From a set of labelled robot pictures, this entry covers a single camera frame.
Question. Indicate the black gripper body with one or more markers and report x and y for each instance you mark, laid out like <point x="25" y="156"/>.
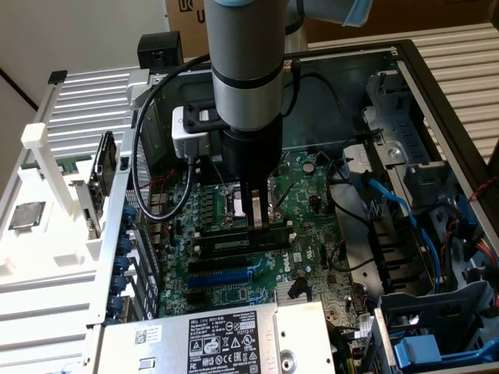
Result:
<point x="253" y="156"/>

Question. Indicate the green RAM stick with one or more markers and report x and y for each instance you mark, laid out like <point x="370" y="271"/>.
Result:
<point x="226" y="244"/>
<point x="74" y="165"/>

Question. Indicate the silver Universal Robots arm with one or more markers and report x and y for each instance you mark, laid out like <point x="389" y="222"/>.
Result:
<point x="245" y="58"/>

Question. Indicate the silver CPU socket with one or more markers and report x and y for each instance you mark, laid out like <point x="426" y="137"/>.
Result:
<point x="232" y="206"/>

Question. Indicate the thin metal locking lever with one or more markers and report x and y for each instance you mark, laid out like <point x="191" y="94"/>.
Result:
<point x="287" y="157"/>
<point x="219" y="180"/>

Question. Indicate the silver coin battery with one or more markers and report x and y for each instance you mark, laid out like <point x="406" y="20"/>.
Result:
<point x="308" y="167"/>

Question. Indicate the long black expansion slot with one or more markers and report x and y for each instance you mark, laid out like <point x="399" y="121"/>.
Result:
<point x="218" y="265"/>

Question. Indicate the open Dell PC case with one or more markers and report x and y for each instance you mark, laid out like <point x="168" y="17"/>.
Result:
<point x="312" y="117"/>

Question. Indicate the green Dell motherboard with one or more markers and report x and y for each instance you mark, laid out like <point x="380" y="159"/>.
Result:
<point x="312" y="241"/>

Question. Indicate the blue expansion slot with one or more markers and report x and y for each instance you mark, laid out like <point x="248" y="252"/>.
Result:
<point x="218" y="278"/>

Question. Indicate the silver finned heat sink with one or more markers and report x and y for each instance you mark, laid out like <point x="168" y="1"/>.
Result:
<point x="282" y="290"/>

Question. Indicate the silver rear port stack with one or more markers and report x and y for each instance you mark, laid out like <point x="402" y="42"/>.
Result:
<point x="158" y="202"/>

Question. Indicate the short black expansion slot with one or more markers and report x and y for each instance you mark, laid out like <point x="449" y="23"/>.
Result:
<point x="195" y="298"/>

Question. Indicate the blue card retention clip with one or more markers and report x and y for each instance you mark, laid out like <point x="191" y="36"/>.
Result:
<point x="118" y="284"/>
<point x="125" y="243"/>
<point x="115" y="306"/>
<point x="122" y="264"/>
<point x="129" y="215"/>

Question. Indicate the printed Universal Robots cardboard box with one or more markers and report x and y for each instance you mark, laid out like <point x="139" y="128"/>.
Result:
<point x="187" y="39"/>

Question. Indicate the grey power supply unit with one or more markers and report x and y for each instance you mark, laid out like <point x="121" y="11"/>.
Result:
<point x="171" y="323"/>

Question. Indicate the black plastic box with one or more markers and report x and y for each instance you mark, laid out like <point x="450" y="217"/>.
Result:
<point x="160" y="48"/>

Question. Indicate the grey metal drive cage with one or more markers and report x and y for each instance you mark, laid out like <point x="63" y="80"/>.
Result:
<point x="397" y="128"/>

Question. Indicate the black graphics card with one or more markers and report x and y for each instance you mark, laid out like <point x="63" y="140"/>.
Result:
<point x="103" y="167"/>

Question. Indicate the silver CPU chip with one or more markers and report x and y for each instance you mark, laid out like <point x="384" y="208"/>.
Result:
<point x="27" y="215"/>

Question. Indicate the grey disk bay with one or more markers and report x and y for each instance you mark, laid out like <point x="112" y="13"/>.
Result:
<point x="448" y="296"/>

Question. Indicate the white plastic parts rack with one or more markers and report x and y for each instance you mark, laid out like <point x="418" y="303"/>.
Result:
<point x="27" y="185"/>

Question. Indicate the blue disk bay latch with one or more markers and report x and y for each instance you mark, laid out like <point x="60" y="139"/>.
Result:
<point x="417" y="350"/>

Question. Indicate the plain brown cardboard box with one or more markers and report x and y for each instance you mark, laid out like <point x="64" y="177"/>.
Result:
<point x="429" y="15"/>

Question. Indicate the white corner bracket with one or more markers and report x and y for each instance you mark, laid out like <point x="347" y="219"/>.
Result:
<point x="132" y="91"/>

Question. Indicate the grey plastic bracket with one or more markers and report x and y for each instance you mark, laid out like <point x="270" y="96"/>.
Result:
<point x="425" y="175"/>

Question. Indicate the black rail end cap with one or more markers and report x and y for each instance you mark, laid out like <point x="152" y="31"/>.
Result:
<point x="57" y="76"/>

